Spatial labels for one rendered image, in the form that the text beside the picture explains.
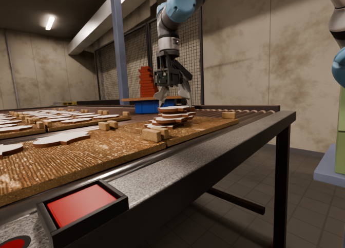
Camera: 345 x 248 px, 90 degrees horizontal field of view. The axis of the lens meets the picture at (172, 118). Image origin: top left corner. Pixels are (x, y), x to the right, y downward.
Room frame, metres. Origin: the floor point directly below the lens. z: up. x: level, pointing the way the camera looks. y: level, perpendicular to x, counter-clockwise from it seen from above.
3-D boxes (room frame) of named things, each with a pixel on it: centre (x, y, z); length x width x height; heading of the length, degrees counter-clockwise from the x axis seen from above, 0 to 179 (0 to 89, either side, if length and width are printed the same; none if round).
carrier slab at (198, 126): (0.68, -0.01, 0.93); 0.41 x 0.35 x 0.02; 135
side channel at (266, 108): (2.47, 0.79, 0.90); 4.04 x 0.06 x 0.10; 46
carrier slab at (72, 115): (1.24, 0.77, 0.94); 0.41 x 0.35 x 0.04; 136
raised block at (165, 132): (0.45, 0.04, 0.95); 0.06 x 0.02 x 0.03; 45
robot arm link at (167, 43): (0.64, 0.00, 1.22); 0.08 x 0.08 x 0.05
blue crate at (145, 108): (1.44, 0.12, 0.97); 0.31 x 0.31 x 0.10; 85
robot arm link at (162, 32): (0.64, 0.00, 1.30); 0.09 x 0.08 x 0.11; 17
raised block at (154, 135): (0.43, 0.05, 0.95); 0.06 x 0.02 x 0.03; 46
